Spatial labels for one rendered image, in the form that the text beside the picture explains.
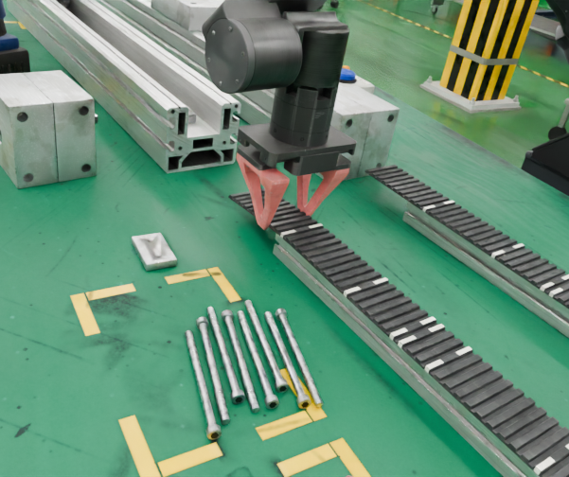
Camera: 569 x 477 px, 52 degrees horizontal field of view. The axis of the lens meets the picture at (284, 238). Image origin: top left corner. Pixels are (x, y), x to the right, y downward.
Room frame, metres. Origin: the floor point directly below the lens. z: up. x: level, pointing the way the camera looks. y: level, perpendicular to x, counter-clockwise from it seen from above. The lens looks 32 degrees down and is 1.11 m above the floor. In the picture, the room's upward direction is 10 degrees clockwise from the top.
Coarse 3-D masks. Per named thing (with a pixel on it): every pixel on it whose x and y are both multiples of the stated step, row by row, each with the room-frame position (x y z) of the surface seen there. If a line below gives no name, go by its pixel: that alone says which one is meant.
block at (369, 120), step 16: (336, 96) 0.76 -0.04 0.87; (352, 96) 0.77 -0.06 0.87; (368, 96) 0.78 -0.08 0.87; (336, 112) 0.70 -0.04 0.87; (352, 112) 0.71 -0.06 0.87; (368, 112) 0.72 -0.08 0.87; (384, 112) 0.74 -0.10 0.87; (336, 128) 0.69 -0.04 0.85; (352, 128) 0.70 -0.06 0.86; (368, 128) 0.72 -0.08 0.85; (384, 128) 0.74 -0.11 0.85; (368, 144) 0.73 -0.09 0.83; (384, 144) 0.75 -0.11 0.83; (352, 160) 0.71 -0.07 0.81; (368, 160) 0.73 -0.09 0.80; (384, 160) 0.75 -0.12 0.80; (320, 176) 0.70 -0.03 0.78; (352, 176) 0.72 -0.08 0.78
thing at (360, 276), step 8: (352, 272) 0.44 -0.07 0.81; (360, 272) 0.45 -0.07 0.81; (368, 272) 0.45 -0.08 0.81; (376, 272) 0.45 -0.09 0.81; (328, 280) 0.43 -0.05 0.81; (336, 280) 0.43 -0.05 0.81; (344, 280) 0.43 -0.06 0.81; (352, 280) 0.43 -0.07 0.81; (360, 280) 0.43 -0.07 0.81; (368, 280) 0.44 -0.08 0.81; (336, 288) 0.42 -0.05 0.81; (344, 288) 0.42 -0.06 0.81
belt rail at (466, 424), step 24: (288, 264) 0.48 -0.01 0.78; (312, 288) 0.45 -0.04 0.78; (336, 312) 0.42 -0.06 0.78; (360, 312) 0.40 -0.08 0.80; (360, 336) 0.39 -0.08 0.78; (384, 336) 0.38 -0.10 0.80; (384, 360) 0.37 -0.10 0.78; (408, 360) 0.35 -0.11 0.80; (432, 384) 0.33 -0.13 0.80; (456, 408) 0.31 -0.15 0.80; (480, 432) 0.30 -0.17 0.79; (504, 456) 0.28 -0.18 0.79
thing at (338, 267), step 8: (352, 256) 0.47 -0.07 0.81; (360, 256) 0.47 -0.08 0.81; (328, 264) 0.45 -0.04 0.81; (336, 264) 0.45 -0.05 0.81; (344, 264) 0.46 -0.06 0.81; (352, 264) 0.46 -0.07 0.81; (360, 264) 0.46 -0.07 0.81; (320, 272) 0.44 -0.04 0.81; (328, 272) 0.44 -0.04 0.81; (336, 272) 0.44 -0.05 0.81; (344, 272) 0.44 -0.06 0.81
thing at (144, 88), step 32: (32, 0) 1.09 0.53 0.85; (32, 32) 1.10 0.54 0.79; (64, 32) 0.95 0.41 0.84; (96, 32) 1.04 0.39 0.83; (128, 32) 0.93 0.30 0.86; (64, 64) 0.95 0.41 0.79; (96, 64) 0.83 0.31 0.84; (128, 64) 0.77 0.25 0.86; (160, 64) 0.83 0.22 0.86; (96, 96) 0.83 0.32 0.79; (128, 96) 0.73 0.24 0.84; (160, 96) 0.67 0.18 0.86; (192, 96) 0.75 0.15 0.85; (224, 96) 0.71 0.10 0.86; (128, 128) 0.73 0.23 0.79; (160, 128) 0.65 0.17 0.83; (192, 128) 0.69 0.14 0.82; (224, 128) 0.69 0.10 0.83; (160, 160) 0.65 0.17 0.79; (192, 160) 0.68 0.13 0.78; (224, 160) 0.70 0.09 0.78
